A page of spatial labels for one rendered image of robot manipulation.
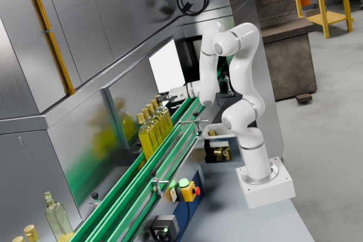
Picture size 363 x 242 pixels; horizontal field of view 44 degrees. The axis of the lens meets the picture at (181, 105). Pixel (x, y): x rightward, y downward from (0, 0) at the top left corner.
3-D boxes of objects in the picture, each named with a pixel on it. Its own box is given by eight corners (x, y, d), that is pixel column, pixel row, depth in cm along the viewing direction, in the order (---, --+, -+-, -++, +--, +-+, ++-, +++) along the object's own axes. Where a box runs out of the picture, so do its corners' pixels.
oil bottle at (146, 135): (152, 161, 232) (140, 124, 225) (162, 161, 230) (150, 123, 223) (148, 167, 228) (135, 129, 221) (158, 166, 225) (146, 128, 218)
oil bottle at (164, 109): (168, 140, 252) (158, 106, 245) (177, 139, 250) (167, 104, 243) (165, 145, 247) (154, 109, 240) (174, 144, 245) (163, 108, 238)
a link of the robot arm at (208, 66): (222, 65, 208) (215, 108, 231) (218, 42, 219) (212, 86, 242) (203, 65, 208) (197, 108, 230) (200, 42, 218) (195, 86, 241)
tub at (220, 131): (210, 137, 272) (207, 124, 269) (246, 134, 263) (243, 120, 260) (201, 151, 257) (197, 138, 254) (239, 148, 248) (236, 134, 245)
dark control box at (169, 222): (163, 230, 196) (158, 214, 193) (180, 230, 193) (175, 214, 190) (156, 243, 189) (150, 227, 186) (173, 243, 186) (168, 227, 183)
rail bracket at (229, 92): (218, 102, 313) (210, 73, 306) (241, 100, 306) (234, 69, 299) (216, 106, 309) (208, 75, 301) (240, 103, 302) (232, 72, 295)
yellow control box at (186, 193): (184, 194, 220) (180, 181, 217) (198, 194, 217) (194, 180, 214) (179, 202, 214) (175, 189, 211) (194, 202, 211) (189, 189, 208)
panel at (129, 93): (182, 84, 308) (169, 37, 297) (186, 83, 307) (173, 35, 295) (124, 148, 232) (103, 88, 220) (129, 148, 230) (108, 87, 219)
